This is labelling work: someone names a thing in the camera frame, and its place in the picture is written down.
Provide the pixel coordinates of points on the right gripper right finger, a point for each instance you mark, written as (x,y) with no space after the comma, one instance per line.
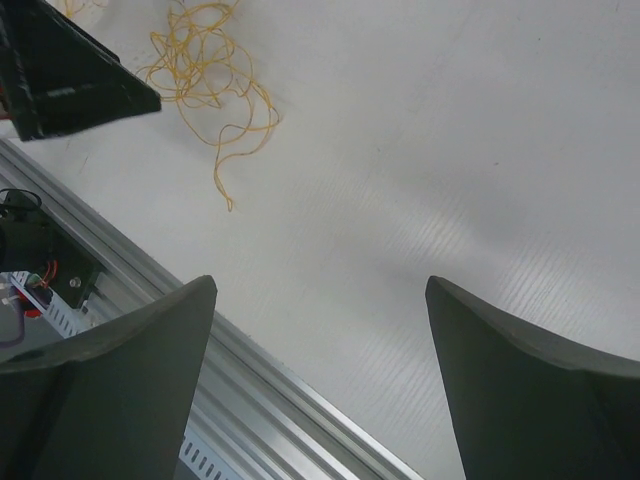
(526,403)

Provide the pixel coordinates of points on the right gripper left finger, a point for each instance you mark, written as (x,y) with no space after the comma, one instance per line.
(110,390)

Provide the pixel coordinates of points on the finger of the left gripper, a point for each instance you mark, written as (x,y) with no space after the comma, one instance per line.
(57,80)

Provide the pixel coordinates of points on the aluminium mounting rail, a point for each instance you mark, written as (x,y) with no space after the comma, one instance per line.
(138,381)

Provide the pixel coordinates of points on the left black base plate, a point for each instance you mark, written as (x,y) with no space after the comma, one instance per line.
(31,241)

